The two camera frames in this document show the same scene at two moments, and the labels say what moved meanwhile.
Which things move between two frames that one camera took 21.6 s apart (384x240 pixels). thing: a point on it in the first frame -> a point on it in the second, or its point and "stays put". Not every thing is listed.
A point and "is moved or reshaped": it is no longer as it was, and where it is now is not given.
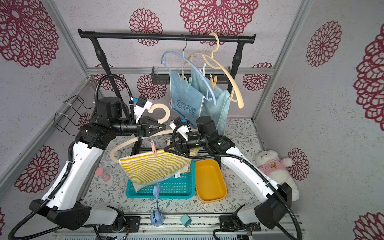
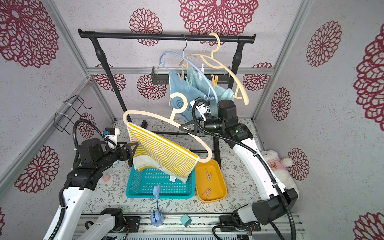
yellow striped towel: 145,171 is moved or reshaped
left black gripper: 144,129 -> 123,156
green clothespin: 188,83 stays put
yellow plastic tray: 210,184 stays put
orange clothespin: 213,83 stays put
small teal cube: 185,220 stays put
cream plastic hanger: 166,117 -> 179,102
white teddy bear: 276,168 stays put
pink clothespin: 154,148 -> 207,192
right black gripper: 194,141 -> 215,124
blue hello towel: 186,102 stays put
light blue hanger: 210,96 stays put
